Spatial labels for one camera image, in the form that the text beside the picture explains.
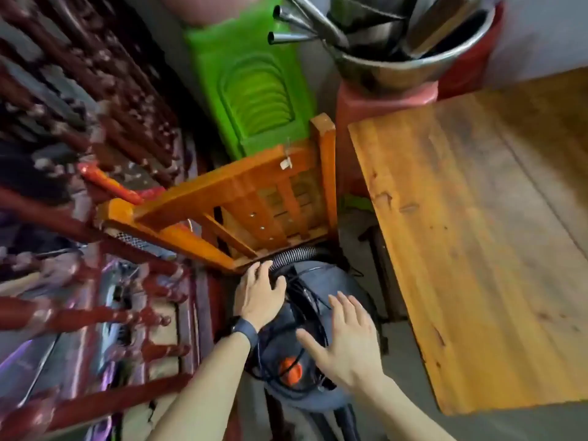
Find person's right hand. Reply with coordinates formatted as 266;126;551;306
295;291;386;396

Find black vacuum hose with nozzle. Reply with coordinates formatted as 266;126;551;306
268;245;364;441

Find black power cord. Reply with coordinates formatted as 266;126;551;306
247;270;334;386

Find grey vacuum cleaner orange knobs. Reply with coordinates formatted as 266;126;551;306
243;259;383;414

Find dark red wooden bed frame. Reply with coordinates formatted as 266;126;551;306
0;0;230;441

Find black smartwatch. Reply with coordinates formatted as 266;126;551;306
229;316;261;350

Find steel basin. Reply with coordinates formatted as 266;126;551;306
321;0;497;93

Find person's left hand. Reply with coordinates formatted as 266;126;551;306
234;260;288;334

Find steel tube handle utensil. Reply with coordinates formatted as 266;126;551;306
268;31;320;45
272;0;351;49

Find green plastic stool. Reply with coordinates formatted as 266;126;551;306
183;0;319;161

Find orange plastic stick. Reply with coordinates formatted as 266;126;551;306
75;162;144;206

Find person's left forearm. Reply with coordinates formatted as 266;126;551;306
146;333;252;441

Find wooden folding table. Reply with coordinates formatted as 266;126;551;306
347;67;588;417

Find orange wooden chair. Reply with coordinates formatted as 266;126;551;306
94;113;339;274

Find pink plastic basin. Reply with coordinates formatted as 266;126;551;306
156;0;263;26

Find pink plastic stool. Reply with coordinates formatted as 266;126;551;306
334;80;440;198

